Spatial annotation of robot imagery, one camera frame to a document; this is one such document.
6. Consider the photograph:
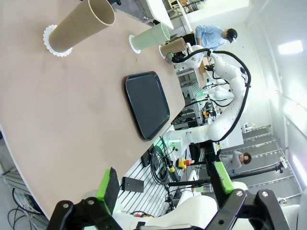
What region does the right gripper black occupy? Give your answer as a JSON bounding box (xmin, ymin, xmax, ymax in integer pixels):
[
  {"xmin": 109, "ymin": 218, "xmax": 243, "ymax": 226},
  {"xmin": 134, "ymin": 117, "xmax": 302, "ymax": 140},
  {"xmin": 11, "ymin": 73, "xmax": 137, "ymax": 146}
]
[{"xmin": 171, "ymin": 52, "xmax": 187, "ymax": 64}]

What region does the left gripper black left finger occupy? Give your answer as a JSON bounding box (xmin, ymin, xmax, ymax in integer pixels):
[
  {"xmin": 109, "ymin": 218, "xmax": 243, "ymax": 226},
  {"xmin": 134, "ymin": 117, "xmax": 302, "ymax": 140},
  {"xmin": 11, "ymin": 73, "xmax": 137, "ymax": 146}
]
[{"xmin": 47, "ymin": 167, "xmax": 125, "ymax": 230}]

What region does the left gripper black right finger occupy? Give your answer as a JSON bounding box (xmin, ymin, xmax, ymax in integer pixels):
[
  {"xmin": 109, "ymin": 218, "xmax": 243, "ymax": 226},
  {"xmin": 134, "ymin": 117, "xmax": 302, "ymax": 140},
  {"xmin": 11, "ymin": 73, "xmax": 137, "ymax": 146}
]
[{"xmin": 206, "ymin": 161, "xmax": 291, "ymax": 230}]

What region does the brown tall cup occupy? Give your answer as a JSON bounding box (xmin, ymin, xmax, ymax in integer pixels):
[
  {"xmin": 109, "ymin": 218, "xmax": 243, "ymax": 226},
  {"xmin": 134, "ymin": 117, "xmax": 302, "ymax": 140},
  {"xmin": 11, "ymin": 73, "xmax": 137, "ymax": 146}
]
[
  {"xmin": 160, "ymin": 37, "xmax": 188, "ymax": 57},
  {"xmin": 49, "ymin": 0, "xmax": 116, "ymax": 52}
]

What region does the pale green tall cup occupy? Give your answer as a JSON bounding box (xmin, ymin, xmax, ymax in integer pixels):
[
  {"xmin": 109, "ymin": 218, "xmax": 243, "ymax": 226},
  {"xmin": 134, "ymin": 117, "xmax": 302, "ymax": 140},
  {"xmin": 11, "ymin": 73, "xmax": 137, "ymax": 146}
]
[{"xmin": 132, "ymin": 22, "xmax": 171, "ymax": 51}]

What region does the black metal box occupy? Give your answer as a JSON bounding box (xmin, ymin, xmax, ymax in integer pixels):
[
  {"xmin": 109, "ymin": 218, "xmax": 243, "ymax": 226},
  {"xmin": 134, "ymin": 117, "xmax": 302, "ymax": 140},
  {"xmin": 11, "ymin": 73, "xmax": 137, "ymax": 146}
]
[{"xmin": 121, "ymin": 176, "xmax": 144, "ymax": 194}]

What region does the seated person in grey hoodie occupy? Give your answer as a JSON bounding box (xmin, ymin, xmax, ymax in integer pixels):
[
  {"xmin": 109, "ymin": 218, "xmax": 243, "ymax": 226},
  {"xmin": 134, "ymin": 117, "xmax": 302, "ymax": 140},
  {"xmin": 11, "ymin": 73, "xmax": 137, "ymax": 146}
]
[{"xmin": 219, "ymin": 150, "xmax": 252, "ymax": 171}]

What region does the person in blue shirt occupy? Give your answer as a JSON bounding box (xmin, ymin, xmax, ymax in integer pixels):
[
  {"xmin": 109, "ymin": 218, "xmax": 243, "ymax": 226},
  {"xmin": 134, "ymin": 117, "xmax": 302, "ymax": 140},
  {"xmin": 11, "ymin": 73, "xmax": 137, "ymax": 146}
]
[{"xmin": 194, "ymin": 24, "xmax": 238, "ymax": 51}]

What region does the yellow emergency stop button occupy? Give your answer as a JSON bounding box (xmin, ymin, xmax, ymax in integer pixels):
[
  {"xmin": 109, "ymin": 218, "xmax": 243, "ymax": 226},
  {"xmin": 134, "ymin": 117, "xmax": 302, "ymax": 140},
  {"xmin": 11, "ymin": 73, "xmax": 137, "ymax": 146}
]
[{"xmin": 176, "ymin": 158, "xmax": 195, "ymax": 170}]

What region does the white side table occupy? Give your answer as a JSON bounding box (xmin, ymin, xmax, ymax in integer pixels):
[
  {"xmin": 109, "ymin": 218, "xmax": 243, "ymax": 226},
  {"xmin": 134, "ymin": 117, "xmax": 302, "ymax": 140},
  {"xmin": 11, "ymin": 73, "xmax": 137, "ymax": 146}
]
[{"xmin": 134, "ymin": 0, "xmax": 174, "ymax": 29}]

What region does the black plastic serving tray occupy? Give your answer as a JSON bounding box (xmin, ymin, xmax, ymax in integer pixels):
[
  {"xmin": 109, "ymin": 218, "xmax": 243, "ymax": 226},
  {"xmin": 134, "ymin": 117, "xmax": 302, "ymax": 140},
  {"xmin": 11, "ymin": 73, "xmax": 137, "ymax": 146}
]
[{"xmin": 124, "ymin": 70, "xmax": 171, "ymax": 142}]

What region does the ceiling light panel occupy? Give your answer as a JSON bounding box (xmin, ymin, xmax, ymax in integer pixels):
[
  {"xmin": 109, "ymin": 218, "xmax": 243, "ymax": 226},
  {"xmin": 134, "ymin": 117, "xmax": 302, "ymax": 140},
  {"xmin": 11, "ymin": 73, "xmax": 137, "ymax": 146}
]
[{"xmin": 278, "ymin": 39, "xmax": 303, "ymax": 55}]

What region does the black camera boom pole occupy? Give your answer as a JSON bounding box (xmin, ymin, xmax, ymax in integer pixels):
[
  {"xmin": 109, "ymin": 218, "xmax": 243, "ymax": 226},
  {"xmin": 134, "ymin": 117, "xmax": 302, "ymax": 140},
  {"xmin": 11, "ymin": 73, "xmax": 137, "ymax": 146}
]
[{"xmin": 167, "ymin": 157, "xmax": 288, "ymax": 187}]

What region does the coiled black cable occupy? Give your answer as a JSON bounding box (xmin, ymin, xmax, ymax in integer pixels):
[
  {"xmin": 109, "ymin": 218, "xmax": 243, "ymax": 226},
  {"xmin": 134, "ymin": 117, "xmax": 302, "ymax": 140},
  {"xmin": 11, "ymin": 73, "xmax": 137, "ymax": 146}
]
[{"xmin": 149, "ymin": 145, "xmax": 169, "ymax": 185}]

